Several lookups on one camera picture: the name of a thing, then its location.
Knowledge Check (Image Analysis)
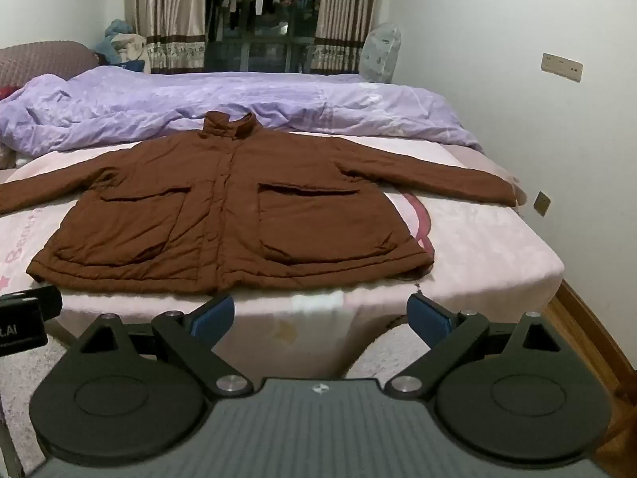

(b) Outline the grey knitted cloth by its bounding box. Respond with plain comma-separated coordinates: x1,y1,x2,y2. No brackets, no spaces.
0,142,23,169

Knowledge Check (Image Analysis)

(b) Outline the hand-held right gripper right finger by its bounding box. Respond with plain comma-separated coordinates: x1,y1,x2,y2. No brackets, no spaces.
383,293,565,399

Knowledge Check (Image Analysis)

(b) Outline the purple duvet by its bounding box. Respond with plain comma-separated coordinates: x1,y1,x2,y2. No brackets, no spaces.
0,71,486,155

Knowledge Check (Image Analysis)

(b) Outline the beige striped curtain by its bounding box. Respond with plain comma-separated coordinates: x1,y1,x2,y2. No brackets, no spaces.
313,0,386,74
124,0,207,74

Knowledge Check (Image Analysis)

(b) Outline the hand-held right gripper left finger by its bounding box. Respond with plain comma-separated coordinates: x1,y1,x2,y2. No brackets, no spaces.
72,294,254,399

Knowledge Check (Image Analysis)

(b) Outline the pink printed blanket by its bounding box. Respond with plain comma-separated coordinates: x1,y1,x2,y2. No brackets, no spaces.
0,132,565,384

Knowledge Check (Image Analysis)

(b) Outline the fan with patterned cover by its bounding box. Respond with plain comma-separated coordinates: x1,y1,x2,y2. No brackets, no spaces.
359,22,401,83

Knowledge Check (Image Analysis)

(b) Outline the blue and white clothes pile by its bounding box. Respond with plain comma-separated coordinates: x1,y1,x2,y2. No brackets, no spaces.
94,20,147,73

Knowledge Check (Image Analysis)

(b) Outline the dark glass balcony door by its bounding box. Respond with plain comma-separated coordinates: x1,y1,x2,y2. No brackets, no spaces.
205,0,328,74

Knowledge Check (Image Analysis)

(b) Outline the mauve quilted headboard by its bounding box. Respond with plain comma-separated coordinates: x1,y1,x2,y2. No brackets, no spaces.
0,41,100,90

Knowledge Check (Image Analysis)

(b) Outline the brown padded jacket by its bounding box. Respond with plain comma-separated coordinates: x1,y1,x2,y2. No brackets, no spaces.
0,111,518,296

